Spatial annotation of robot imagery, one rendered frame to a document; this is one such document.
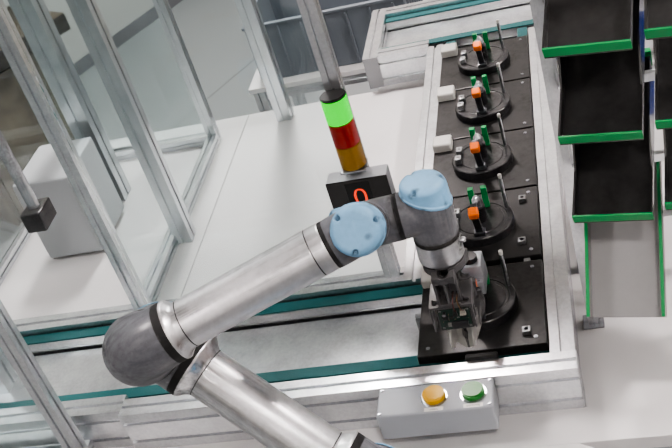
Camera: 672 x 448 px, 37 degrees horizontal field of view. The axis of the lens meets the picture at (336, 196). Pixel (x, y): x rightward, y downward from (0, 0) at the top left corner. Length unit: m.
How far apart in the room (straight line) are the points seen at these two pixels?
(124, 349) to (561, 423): 0.80
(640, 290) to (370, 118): 1.25
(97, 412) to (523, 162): 1.07
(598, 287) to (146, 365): 0.82
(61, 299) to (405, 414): 1.14
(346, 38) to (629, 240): 2.07
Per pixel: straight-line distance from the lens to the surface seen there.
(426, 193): 1.53
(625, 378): 1.94
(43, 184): 2.67
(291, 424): 1.62
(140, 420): 2.07
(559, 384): 1.86
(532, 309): 1.94
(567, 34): 1.61
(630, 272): 1.87
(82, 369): 2.31
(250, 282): 1.46
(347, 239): 1.41
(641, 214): 1.73
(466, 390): 1.82
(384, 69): 3.02
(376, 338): 2.05
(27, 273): 2.84
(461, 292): 1.67
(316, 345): 2.09
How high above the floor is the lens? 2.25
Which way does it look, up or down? 32 degrees down
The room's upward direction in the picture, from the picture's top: 18 degrees counter-clockwise
